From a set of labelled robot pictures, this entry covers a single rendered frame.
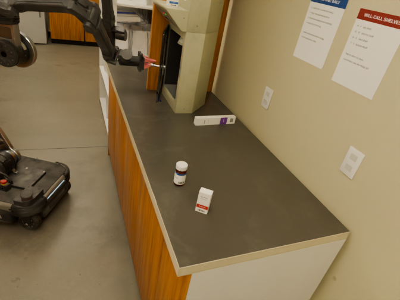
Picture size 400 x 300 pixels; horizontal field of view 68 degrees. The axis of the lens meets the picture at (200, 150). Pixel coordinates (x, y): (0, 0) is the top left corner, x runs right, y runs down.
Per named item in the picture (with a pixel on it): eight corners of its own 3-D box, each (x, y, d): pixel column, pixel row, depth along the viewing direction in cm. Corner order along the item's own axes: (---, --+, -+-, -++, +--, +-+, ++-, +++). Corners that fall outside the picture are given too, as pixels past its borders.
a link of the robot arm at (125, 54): (109, 47, 164) (105, 62, 163) (111, 39, 153) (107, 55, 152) (130, 55, 168) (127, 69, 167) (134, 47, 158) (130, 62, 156)
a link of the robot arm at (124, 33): (108, 14, 180) (103, 22, 175) (127, 18, 180) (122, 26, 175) (111, 32, 190) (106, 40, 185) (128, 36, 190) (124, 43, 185)
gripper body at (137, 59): (143, 54, 164) (130, 53, 161) (141, 72, 169) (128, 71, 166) (141, 50, 169) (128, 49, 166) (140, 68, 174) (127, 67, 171)
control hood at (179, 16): (169, 19, 180) (171, 1, 175) (186, 31, 155) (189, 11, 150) (150, 17, 175) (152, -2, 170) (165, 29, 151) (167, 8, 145)
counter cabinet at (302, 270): (172, 150, 320) (184, 69, 274) (277, 352, 163) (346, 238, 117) (108, 154, 294) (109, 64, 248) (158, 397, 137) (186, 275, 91)
